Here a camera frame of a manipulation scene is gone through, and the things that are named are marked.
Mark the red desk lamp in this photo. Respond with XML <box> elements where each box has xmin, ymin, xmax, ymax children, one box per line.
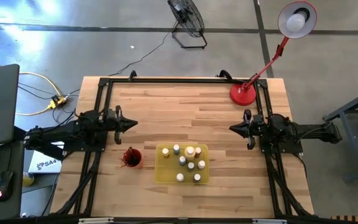
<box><xmin>229</xmin><ymin>1</ymin><xmax>318</xmax><ymax>106</ymax></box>

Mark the black floor fan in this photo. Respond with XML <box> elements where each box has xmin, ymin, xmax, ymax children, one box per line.
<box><xmin>167</xmin><ymin>0</ymin><xmax>208</xmax><ymax>50</ymax></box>

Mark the yellow power plug block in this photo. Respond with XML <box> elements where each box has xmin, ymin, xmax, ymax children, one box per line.
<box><xmin>50</xmin><ymin>95</ymin><xmax>70</xmax><ymax>108</ymax></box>

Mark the black computer mouse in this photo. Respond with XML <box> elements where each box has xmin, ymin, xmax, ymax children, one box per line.
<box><xmin>0</xmin><ymin>169</ymin><xmax>15</xmax><ymax>202</ymax></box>

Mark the yellow translucent plastic bin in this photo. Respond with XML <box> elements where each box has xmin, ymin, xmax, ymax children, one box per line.
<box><xmin>154</xmin><ymin>142</ymin><xmax>210</xmax><ymax>185</ymax></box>

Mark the red plastic cup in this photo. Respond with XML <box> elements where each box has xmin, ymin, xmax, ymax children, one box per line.
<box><xmin>122</xmin><ymin>147</ymin><xmax>144</xmax><ymax>169</ymax></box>

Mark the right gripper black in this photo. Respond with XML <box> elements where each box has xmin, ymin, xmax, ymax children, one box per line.
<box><xmin>229</xmin><ymin>108</ymin><xmax>267</xmax><ymax>151</ymax></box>

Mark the black fan power cable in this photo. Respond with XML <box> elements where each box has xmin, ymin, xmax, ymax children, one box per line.
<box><xmin>108</xmin><ymin>20</ymin><xmax>178</xmax><ymax>77</ymax></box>

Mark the silver metal bracket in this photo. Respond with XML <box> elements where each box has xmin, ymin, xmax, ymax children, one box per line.
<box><xmin>78</xmin><ymin>217</ymin><xmax>114</xmax><ymax>224</ymax></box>
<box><xmin>252</xmin><ymin>218</ymin><xmax>288</xmax><ymax>224</ymax></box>

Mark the small yellow container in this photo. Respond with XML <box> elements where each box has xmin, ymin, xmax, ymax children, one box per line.
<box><xmin>22</xmin><ymin>172</ymin><xmax>35</xmax><ymax>187</ymax></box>

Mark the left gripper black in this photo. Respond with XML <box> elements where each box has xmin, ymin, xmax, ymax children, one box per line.
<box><xmin>104</xmin><ymin>105</ymin><xmax>139</xmax><ymax>146</ymax></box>

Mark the white printed box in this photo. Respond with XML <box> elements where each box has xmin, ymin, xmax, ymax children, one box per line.
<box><xmin>27</xmin><ymin>141</ymin><xmax>65</xmax><ymax>174</ymax></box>

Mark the black desk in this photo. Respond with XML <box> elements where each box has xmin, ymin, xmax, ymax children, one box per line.
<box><xmin>0</xmin><ymin>139</ymin><xmax>26</xmax><ymax>218</ymax></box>

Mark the blue-grey metal table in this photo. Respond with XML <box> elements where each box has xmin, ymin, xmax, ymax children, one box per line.
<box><xmin>321</xmin><ymin>83</ymin><xmax>358</xmax><ymax>184</ymax></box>

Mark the large yellow paint bottle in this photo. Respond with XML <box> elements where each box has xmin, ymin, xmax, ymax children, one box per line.
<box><xmin>184</xmin><ymin>146</ymin><xmax>196</xmax><ymax>161</ymax></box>

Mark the yellow extension cable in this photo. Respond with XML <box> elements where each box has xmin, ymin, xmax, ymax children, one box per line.
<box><xmin>0</xmin><ymin>49</ymin><xmax>65</xmax><ymax>116</ymax></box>

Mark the black and tan striped object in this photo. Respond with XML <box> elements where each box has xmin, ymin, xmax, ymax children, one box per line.
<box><xmin>331</xmin><ymin>215</ymin><xmax>358</xmax><ymax>224</ymax></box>

